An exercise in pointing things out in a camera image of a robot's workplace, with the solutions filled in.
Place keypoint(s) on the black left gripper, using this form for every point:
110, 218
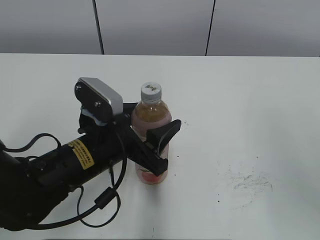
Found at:
117, 142

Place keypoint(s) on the peach oolong tea bottle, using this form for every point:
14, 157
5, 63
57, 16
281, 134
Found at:
144, 117

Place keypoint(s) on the white bottle cap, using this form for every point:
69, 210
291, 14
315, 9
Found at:
151, 92

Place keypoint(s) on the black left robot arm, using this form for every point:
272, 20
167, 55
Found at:
31, 187

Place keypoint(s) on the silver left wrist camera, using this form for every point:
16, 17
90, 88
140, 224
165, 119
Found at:
99, 101

